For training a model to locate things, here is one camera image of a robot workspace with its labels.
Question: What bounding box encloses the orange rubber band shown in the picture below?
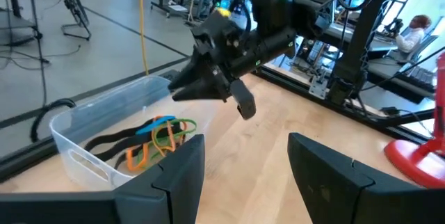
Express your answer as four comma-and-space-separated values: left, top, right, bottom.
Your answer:
125, 143, 151, 173
152, 115, 188, 158

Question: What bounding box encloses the black keyboard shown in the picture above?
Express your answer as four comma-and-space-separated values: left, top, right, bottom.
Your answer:
404, 64, 438, 95

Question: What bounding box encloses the clear plastic bin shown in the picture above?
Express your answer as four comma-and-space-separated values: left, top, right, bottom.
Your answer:
49, 74, 223, 193

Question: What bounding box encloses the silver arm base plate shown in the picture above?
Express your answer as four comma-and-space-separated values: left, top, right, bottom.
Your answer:
307, 70, 330, 101

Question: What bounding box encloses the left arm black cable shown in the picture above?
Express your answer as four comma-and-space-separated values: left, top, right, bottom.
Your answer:
29, 97, 77, 144

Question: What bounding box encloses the yellow floor cable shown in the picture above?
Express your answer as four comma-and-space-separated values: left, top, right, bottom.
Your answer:
138, 0, 150, 77

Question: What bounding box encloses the small blue rubber band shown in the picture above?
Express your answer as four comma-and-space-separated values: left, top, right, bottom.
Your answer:
134, 115, 177, 136

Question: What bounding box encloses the green rubber band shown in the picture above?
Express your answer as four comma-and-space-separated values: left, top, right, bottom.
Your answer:
137, 118, 198, 168

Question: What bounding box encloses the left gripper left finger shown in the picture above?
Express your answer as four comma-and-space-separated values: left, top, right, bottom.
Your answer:
114, 134, 206, 224

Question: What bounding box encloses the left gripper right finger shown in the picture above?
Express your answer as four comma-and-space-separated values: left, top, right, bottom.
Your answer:
287, 132, 390, 224

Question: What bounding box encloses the thin black lamp cord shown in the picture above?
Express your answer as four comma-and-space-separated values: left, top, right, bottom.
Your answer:
359, 45, 445, 91

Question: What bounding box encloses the person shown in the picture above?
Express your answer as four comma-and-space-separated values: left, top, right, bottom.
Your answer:
394, 14, 435, 54

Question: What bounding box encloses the wide black rubber band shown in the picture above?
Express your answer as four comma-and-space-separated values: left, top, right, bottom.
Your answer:
93, 136, 157, 169
84, 121, 184, 152

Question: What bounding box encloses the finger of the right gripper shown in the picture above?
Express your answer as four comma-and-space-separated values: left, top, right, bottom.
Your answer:
172, 77, 231, 102
168, 55, 216, 92

